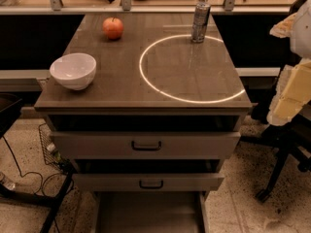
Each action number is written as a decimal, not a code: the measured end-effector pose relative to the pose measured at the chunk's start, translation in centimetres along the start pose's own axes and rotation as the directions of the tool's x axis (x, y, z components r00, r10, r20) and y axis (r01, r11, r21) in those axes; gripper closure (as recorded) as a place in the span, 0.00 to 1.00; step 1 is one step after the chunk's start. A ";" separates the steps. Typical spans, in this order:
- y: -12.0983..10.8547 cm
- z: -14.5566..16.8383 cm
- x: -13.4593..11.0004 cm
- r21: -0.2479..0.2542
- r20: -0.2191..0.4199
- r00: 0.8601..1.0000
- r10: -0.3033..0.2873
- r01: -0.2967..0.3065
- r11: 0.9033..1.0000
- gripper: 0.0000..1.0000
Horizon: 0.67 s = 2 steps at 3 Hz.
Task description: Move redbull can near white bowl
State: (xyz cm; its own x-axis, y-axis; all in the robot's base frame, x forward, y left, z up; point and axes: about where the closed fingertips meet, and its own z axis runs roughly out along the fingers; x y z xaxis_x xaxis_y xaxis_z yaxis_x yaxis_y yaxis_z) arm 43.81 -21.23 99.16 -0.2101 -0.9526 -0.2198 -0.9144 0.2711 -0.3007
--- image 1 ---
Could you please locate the grey drawer cabinet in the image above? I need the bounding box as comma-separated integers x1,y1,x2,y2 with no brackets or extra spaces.
33,13,254,233

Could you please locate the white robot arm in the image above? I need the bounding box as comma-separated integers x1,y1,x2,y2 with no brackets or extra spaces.
266,0,311,126

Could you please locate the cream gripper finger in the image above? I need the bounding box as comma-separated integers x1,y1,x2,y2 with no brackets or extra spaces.
269,13,296,38
266,58,311,126

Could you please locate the metal window rail frame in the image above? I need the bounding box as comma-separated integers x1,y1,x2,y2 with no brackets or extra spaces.
0,0,294,15

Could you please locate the black cable on floor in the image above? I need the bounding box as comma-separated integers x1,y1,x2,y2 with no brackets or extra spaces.
2,136,75,196

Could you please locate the bottom open drawer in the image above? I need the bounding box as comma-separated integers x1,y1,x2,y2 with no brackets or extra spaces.
90,192,209,233

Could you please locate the wire mesh basket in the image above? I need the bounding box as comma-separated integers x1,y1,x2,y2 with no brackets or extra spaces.
39,123,64,170

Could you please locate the silver redbull can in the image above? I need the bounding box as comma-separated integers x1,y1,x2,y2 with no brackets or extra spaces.
191,2,211,43

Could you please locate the grey drawer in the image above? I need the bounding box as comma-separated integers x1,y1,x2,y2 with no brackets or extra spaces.
52,132,240,159
73,173,225,191

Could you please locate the red apple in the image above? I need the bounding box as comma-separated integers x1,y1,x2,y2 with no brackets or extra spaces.
102,17,123,40

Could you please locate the black stand left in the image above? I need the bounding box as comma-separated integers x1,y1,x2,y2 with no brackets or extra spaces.
0,92,75,233

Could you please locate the white ceramic bowl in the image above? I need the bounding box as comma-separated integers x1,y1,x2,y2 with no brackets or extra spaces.
50,52,97,90

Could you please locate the black office chair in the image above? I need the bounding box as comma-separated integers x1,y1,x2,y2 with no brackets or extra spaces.
241,0,311,202

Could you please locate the top grey drawer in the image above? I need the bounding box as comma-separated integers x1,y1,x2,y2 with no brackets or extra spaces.
52,132,240,159

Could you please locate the middle grey drawer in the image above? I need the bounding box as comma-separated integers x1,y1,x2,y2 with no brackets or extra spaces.
73,173,225,191

